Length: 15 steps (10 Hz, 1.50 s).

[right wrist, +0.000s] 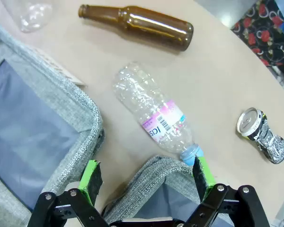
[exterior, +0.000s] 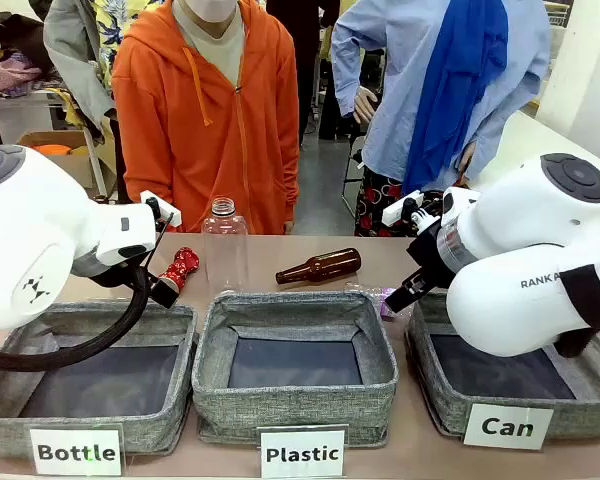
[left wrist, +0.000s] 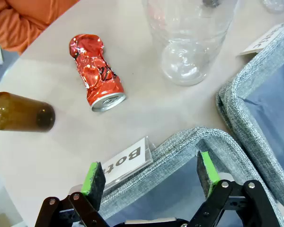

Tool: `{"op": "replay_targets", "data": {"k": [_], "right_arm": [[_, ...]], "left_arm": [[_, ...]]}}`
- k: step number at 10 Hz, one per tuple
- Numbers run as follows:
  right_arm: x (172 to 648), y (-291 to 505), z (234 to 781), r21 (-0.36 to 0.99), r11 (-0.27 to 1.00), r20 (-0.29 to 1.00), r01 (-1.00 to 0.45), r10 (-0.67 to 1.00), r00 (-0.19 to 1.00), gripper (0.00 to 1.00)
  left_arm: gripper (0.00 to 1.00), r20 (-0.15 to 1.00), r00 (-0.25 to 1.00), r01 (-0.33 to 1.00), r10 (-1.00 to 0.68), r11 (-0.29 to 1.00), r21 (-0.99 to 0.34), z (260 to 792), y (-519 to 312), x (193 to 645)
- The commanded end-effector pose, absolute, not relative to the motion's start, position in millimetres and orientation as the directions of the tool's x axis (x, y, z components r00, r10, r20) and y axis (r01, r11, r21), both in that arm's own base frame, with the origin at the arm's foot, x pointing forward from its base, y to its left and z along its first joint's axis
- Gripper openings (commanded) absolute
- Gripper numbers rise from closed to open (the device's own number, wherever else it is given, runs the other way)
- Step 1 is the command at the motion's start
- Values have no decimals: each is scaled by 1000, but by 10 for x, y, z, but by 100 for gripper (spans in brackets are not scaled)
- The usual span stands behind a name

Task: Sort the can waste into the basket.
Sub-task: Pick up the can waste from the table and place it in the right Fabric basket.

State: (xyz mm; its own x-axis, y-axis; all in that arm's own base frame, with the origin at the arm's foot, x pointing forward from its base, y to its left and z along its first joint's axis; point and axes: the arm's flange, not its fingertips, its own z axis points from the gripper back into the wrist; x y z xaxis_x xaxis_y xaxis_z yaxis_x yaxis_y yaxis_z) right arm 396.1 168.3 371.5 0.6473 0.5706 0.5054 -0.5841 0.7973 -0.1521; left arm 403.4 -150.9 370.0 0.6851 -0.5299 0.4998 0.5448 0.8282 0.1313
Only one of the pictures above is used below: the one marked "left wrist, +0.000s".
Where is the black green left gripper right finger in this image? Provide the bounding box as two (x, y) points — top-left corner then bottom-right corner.
(186, 151), (281, 227)

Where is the brown glass bottle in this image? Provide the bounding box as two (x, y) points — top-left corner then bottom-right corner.
(0, 91), (56, 132)

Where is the white Plastic label sign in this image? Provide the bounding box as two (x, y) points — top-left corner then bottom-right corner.
(236, 20), (284, 57)

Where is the grey fabric basket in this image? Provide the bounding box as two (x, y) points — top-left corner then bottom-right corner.
(215, 20), (284, 206)
(98, 127), (284, 227)

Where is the crushed red soda can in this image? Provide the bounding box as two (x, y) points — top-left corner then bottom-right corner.
(69, 34), (127, 113)

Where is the large clear plastic bottle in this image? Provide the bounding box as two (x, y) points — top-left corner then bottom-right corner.
(142, 0), (239, 87)

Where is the person in orange hoodie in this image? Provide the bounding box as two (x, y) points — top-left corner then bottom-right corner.
(0, 0), (80, 55)

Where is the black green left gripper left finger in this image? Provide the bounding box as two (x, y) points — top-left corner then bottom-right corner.
(35, 162), (109, 227)

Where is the white Bottle label sign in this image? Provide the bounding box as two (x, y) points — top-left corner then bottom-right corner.
(70, 137), (156, 192)

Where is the crushed clear plastic bottle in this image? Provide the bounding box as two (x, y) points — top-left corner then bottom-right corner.
(261, 0), (284, 14)

